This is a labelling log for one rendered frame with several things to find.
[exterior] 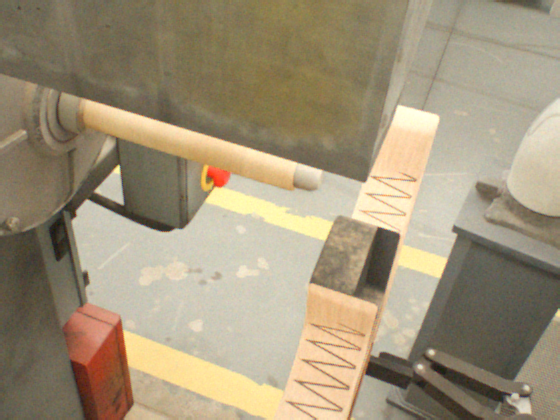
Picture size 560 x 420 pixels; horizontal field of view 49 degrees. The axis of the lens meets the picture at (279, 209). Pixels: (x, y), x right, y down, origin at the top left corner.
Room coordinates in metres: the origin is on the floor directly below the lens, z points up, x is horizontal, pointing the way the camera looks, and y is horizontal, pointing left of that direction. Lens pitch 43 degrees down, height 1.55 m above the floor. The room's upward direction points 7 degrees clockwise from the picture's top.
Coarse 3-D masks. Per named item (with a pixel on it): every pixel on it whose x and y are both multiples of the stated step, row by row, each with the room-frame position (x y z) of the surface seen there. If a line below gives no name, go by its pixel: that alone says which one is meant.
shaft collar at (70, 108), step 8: (64, 96) 0.41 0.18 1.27; (72, 96) 0.41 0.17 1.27; (64, 104) 0.41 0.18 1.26; (72, 104) 0.40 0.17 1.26; (80, 104) 0.41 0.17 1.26; (64, 112) 0.40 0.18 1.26; (72, 112) 0.40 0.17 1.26; (80, 112) 0.40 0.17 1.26; (64, 120) 0.40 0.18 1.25; (72, 120) 0.40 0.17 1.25; (80, 120) 0.40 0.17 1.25; (64, 128) 0.41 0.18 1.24; (72, 128) 0.40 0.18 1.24; (80, 128) 0.40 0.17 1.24
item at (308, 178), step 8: (296, 168) 0.36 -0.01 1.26; (304, 168) 0.36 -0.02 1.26; (312, 168) 0.36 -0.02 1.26; (296, 176) 0.36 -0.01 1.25; (304, 176) 0.36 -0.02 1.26; (312, 176) 0.36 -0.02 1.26; (320, 176) 0.36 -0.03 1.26; (296, 184) 0.36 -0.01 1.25; (304, 184) 0.36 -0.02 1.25; (312, 184) 0.36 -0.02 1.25; (320, 184) 0.36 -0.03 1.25
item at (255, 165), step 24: (96, 120) 0.40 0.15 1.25; (120, 120) 0.40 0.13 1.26; (144, 120) 0.40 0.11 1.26; (144, 144) 0.39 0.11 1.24; (168, 144) 0.38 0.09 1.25; (192, 144) 0.38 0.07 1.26; (216, 144) 0.38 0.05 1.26; (240, 168) 0.37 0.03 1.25; (264, 168) 0.36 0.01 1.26; (288, 168) 0.36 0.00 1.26
